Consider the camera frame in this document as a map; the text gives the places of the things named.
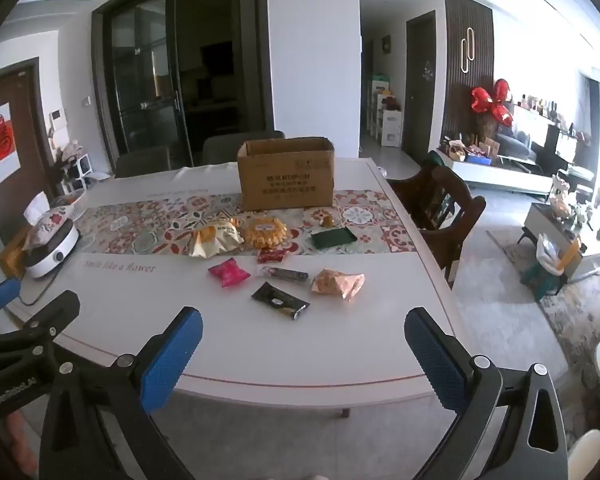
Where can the low white cabinet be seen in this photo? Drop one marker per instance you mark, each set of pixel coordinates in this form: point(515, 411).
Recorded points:
point(505, 175)

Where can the red paper door poster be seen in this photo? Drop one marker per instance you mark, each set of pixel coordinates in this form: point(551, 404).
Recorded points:
point(1, 142)

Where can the white storage rack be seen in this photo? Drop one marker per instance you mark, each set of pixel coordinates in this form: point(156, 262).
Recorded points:
point(87, 167)

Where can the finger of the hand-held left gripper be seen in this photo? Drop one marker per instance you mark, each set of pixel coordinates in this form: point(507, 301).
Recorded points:
point(55, 312)
point(0, 296)

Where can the black framed glass door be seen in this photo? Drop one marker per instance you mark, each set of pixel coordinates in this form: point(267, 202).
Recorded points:
point(140, 75)

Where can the white electric cooker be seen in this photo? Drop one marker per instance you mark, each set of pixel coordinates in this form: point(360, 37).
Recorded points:
point(50, 260)

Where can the dark wooden chair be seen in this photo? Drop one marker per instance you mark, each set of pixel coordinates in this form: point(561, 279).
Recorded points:
point(455, 220)

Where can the orange pink snack bag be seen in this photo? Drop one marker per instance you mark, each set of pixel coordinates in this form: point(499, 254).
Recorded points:
point(337, 284)

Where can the dark red snack packet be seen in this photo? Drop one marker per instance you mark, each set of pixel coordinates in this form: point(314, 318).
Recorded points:
point(270, 255)

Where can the yellow white snack bag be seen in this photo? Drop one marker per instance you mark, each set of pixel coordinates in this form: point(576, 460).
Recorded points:
point(215, 237)

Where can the blue grey sofa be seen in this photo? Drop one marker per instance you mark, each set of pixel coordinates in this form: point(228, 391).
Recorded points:
point(515, 142)

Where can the red balloons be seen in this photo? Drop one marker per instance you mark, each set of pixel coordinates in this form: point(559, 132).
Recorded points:
point(485, 102)

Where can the green stool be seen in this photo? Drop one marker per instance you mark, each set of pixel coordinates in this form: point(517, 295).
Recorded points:
point(540, 280)

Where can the brown cardboard box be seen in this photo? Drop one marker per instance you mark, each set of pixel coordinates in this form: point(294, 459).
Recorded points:
point(285, 180)

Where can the white hallway shelf unit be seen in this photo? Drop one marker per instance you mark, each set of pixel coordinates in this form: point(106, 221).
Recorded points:
point(386, 120)

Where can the loop shaped wall lamp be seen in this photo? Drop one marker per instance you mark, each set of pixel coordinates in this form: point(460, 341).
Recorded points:
point(466, 50)

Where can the small golden candy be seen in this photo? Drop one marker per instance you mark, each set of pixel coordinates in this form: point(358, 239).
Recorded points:
point(328, 220)

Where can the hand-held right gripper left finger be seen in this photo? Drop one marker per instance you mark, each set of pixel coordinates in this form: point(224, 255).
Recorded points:
point(172, 360)

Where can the round yellow cookie pack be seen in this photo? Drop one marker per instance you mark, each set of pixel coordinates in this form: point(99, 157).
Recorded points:
point(265, 232)

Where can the patterned floor rug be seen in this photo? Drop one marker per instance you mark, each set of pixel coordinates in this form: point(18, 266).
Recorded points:
point(580, 310)

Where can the pink snack packet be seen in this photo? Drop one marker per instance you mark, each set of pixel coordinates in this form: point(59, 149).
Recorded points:
point(228, 272)

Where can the white wall intercom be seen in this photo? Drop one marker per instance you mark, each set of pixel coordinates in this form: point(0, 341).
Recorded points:
point(56, 125)

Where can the dark slatted wall panel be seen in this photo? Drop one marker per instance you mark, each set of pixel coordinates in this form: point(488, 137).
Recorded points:
point(455, 105)

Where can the dark green chair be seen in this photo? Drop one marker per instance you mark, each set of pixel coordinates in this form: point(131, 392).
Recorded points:
point(437, 157)

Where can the grey dining chair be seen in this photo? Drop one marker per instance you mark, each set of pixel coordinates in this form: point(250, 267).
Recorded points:
point(230, 147)
point(142, 161)

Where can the dark green snack packet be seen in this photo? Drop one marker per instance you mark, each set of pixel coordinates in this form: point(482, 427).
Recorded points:
point(332, 238)

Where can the black snack packet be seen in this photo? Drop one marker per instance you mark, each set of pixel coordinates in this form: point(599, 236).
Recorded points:
point(279, 301)

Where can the person's left hand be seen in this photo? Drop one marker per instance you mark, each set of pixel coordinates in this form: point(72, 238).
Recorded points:
point(14, 440)

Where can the patterned table runner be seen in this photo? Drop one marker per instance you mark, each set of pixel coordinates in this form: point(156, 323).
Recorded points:
point(145, 225)

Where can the grey coffee table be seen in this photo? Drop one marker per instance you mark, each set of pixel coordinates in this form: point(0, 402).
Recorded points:
point(545, 220)

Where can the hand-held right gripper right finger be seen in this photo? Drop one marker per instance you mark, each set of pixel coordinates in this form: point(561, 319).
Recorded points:
point(435, 360)

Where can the brown entrance door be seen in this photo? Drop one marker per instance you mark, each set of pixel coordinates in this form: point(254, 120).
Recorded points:
point(30, 170)

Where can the long dark snack bar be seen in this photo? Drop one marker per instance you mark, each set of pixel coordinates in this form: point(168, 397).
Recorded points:
point(287, 275)

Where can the floral tissue box cover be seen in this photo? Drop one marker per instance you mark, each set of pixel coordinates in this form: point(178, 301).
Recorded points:
point(50, 225)

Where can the dark brown room door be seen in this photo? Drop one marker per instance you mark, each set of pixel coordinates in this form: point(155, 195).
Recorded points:
point(420, 85)

